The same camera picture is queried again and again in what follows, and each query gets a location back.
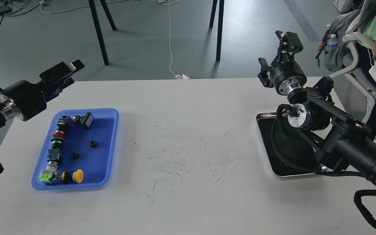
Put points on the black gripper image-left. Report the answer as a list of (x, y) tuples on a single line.
[(25, 100)]

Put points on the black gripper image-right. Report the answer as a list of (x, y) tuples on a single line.
[(285, 73)]

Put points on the small black gear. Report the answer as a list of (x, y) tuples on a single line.
[(74, 155), (93, 144)]

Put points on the blue plastic tray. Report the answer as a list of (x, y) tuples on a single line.
[(95, 162)]

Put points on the black square push button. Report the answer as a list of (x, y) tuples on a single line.
[(84, 121)]

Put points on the red mushroom push button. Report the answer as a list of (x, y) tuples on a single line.
[(59, 134)]

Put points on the clear water bottle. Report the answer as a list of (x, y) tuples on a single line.
[(332, 42)]

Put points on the grey backpack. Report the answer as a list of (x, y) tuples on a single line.
[(345, 24)]

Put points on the black table leg right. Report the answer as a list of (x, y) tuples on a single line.
[(220, 4)]

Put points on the green white push button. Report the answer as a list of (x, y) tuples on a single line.
[(48, 176)]

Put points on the yellow mushroom push button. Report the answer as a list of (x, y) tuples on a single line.
[(77, 176)]

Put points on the green ring push button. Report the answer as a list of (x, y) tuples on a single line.
[(57, 140)]

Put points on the blue grey switch block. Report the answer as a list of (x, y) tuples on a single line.
[(55, 155)]

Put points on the white chair frame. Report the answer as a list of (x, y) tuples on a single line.
[(355, 92)]

